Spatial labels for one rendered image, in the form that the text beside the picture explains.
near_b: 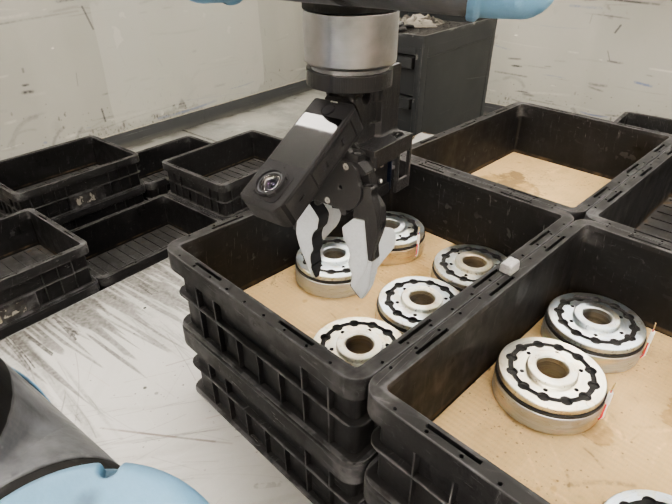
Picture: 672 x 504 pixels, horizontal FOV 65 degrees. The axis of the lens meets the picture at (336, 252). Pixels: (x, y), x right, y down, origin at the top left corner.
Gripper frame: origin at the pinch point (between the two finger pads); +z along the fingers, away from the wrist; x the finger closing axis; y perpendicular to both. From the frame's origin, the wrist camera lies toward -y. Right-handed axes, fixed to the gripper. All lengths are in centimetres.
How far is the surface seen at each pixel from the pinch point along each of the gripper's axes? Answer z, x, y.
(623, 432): 10.5, -27.4, 9.1
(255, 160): 44, 111, 92
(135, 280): 24, 48, 4
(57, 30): 20, 284, 114
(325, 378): 2.1, -6.5, -9.3
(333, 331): 7.7, 0.8, 0.9
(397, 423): 1.2, -14.1, -10.1
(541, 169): 10, 1, 66
